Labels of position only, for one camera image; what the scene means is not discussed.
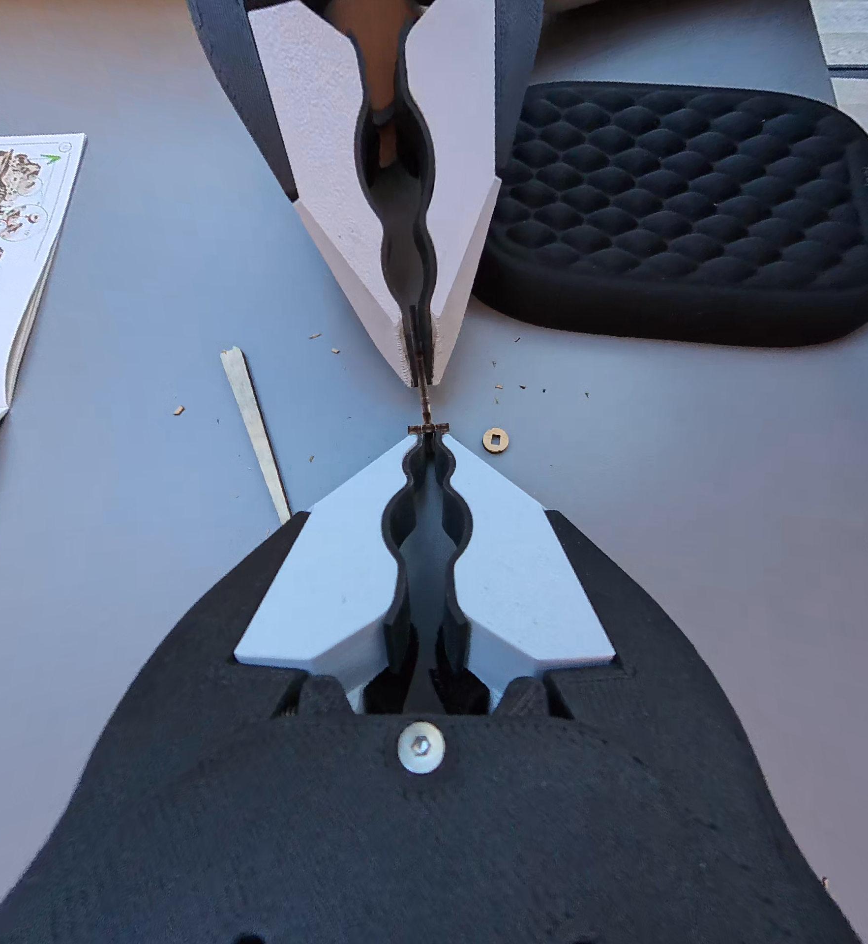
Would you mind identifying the flat wooden stick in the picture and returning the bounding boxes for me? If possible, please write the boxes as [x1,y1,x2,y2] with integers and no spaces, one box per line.
[220,345,292,526]

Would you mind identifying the illustrated instruction booklet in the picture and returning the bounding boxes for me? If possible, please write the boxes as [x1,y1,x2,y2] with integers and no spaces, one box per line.
[0,133,88,517]

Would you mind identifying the small wooden axle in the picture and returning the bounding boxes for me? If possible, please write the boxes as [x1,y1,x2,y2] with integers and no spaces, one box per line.
[410,306,435,429]

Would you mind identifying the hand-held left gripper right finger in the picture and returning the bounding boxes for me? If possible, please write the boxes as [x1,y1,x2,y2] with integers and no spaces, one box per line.
[441,434,617,714]

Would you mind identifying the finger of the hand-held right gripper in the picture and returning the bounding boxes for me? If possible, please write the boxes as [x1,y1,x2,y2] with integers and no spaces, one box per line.
[402,0,501,386]
[249,9,416,388]

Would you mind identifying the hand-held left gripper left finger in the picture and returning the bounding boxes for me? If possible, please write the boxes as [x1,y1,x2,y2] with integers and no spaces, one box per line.
[235,434,414,714]

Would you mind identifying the black honeycomb cushion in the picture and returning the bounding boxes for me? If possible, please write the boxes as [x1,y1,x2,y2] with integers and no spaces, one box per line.
[471,80,868,349]

